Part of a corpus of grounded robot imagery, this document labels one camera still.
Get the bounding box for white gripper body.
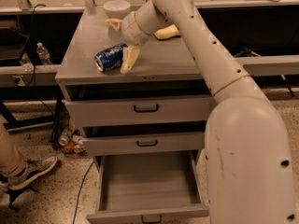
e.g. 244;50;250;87
121;12;150;46

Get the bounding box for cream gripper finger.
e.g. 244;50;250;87
121;45;140;74
105;18;122;31

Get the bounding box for blue pepsi can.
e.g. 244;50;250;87
94;43;127;72

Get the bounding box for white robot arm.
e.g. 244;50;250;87
106;0;298;224

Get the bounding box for grey drawer cabinet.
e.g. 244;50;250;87
55;4;234;161

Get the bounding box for grey top drawer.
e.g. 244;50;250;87
66;95;216;127

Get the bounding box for grey drawer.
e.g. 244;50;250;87
66;95;216;127
87;151;209;224
83;132;204;156

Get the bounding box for grey middle drawer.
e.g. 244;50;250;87
83;132;204;156

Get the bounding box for grey bottom drawer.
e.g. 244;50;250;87
87;151;209;224

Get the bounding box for white bowl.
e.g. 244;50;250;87
103;0;131;19

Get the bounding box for yellow sponge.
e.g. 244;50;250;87
154;24;180;40

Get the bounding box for clear water bottle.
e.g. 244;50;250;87
36;42;52;65

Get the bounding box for black desk left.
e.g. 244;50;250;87
0;19;64;145

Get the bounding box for pile of floor clutter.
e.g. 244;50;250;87
58;129;85;154

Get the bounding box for grey sneaker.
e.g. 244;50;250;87
7;156;58;190

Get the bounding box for person leg khaki trousers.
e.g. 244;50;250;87
0;124;26;178

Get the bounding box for black chair base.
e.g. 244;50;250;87
0;182;36;212

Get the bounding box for black handle top drawer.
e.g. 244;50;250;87
134;105;159;113

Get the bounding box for black handle drawer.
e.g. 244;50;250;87
141;216;162;224
136;140;158;147
134;105;159;113

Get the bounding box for black handle middle drawer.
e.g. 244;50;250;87
136;140;158;147

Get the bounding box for black floor cable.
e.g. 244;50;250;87
72;161;95;224

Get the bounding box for black handle bottom drawer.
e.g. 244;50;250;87
141;216;162;224

